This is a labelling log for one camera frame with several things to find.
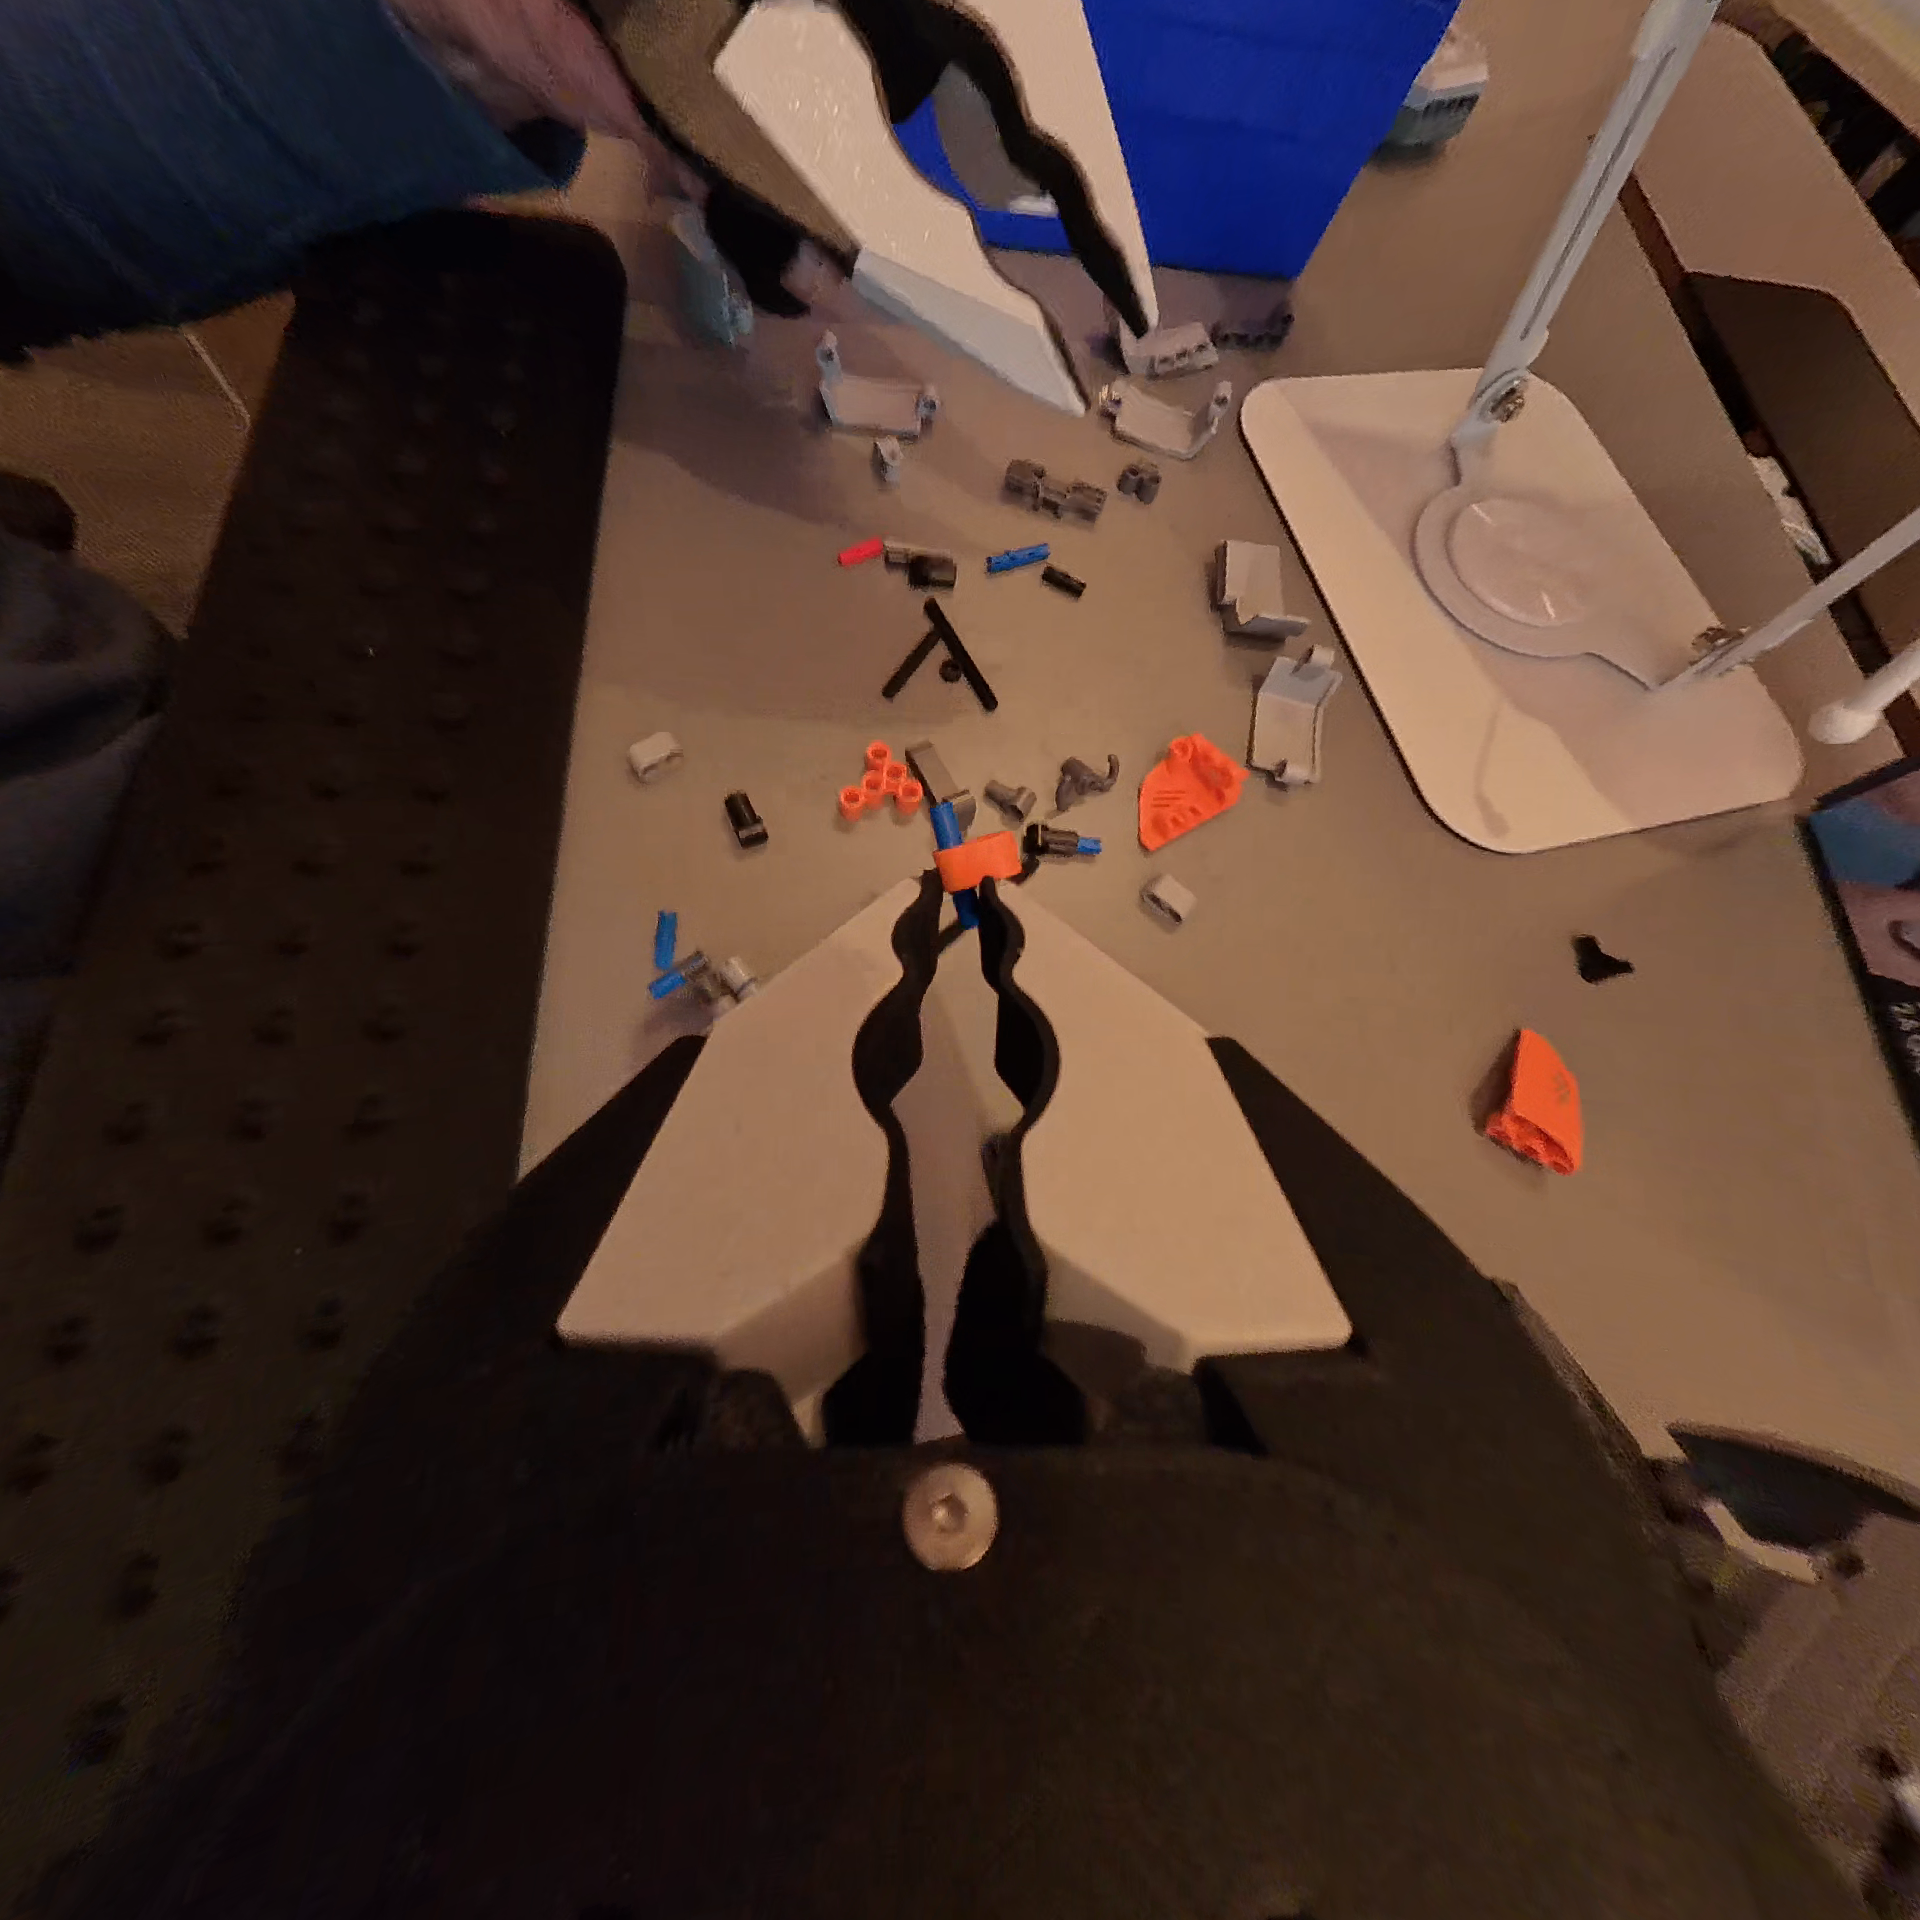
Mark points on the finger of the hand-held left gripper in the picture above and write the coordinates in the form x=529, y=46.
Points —
x=1060, y=57
x=817, y=138

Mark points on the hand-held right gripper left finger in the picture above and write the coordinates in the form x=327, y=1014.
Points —
x=737, y=1183

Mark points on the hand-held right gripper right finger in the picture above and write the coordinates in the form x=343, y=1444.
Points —
x=1181, y=1183

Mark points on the orange connector brick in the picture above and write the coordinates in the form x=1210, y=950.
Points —
x=975, y=859

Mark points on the person's left forearm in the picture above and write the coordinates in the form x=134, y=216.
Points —
x=221, y=138

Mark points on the person's left hand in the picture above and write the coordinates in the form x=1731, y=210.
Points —
x=553, y=57

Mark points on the grey curved panel brick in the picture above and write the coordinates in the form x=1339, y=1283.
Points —
x=874, y=402
x=715, y=279
x=1165, y=419
x=1292, y=721
x=1253, y=596

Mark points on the blue storage bin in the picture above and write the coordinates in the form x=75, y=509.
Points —
x=1241, y=120

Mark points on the grey brick assembly orange beam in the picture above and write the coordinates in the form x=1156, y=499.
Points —
x=721, y=980

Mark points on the light grey beam brick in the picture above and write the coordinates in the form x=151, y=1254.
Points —
x=1172, y=354

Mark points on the dark grey beam brick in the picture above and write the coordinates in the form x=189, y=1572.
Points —
x=1253, y=326

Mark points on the orange wedge panel brick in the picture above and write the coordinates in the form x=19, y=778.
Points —
x=1532, y=1101

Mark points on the black pin blue end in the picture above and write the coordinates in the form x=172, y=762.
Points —
x=1060, y=839

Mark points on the black connector brick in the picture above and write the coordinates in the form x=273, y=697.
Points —
x=747, y=813

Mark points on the grey white toy module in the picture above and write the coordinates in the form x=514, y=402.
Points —
x=1442, y=99

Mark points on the orange curved panel brick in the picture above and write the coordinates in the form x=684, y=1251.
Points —
x=1187, y=783

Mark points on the grey hook connector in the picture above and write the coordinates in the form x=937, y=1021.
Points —
x=1087, y=775

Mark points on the dark grey double connector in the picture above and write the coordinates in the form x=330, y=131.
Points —
x=1049, y=485

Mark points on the orange multi-hole connector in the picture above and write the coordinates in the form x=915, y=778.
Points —
x=882, y=778

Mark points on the black grey pin connector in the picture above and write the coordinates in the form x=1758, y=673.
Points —
x=917, y=564

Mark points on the grey angled connector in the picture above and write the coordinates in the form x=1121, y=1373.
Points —
x=937, y=768

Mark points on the small black connector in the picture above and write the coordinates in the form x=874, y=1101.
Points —
x=1597, y=961

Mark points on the white book stand base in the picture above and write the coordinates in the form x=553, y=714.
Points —
x=1350, y=499

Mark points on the short black axle rod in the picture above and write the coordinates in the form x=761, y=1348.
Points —
x=907, y=670

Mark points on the black dimpled pad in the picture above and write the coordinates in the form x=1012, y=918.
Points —
x=377, y=748

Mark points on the blue robot kit box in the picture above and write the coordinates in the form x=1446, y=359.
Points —
x=1880, y=934

